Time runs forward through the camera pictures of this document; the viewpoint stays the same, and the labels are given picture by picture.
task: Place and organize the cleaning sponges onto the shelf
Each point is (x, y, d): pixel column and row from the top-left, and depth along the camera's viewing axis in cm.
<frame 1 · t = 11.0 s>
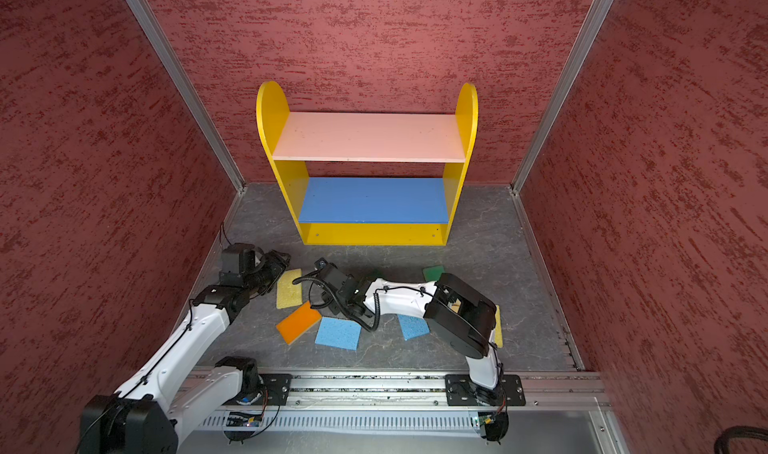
left hand: (287, 267, 84), fingers open
right hand: (334, 296, 87), fingers open
yellow shelf with coloured boards: (368, 211, 89), point 20 cm above the table
light blue sponge left: (339, 333, 84), on the table

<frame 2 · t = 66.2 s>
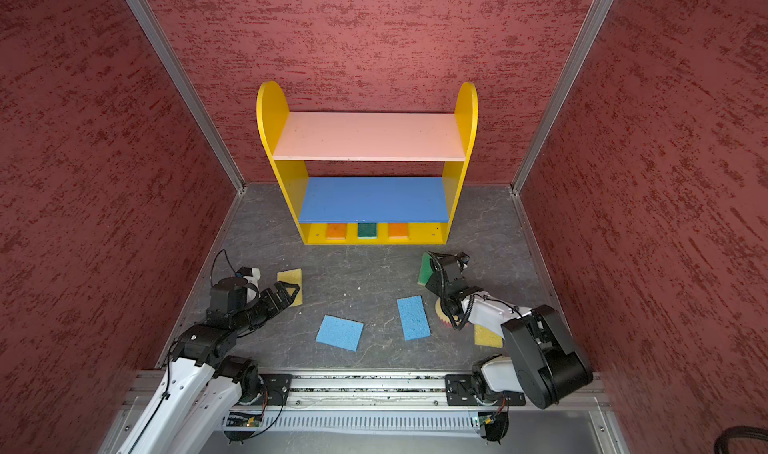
left hand: (289, 301, 79), fingers open
right hand: (429, 284, 93), fingers open
tan orange-backed sponge: (336, 231, 105), point 3 cm above the table
dark green sponge: (367, 230, 107), point 3 cm above the table
the other named things where they were.

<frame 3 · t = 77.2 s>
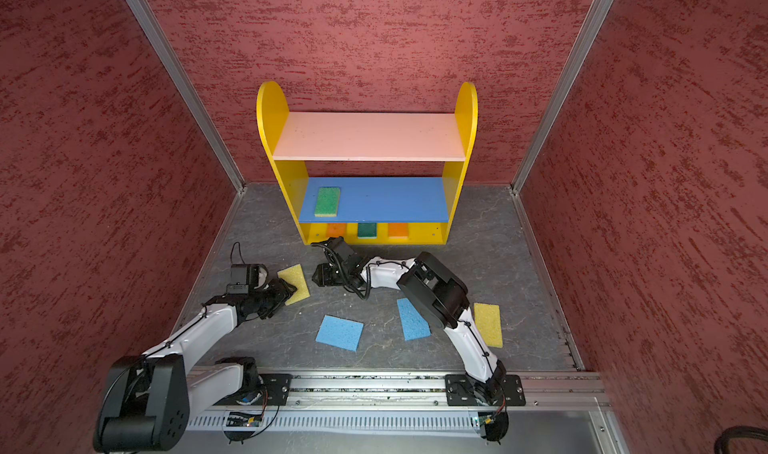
left hand: (292, 298, 89), fingers open
right hand: (315, 285, 91), fingers open
bright green sponge: (327, 204, 97), point 16 cm above the table
the other named things where they were.

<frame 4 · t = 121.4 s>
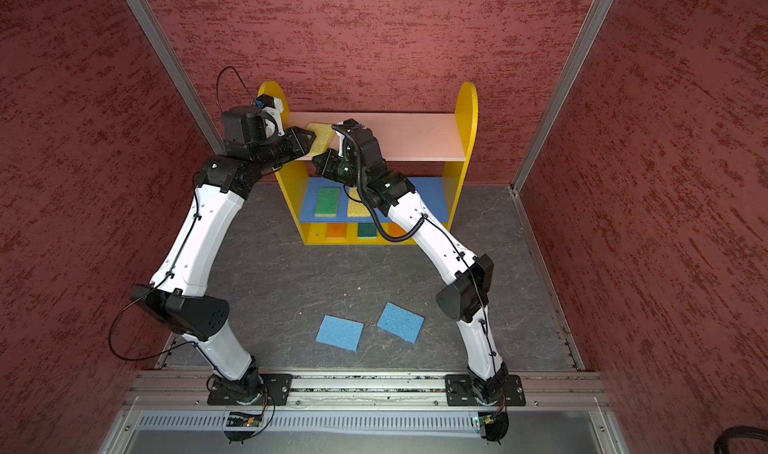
left hand: (312, 141, 72), fingers open
right hand: (310, 163, 71), fingers closed
light blue sponge right: (401, 322, 87), on the table
the other named things where they were.

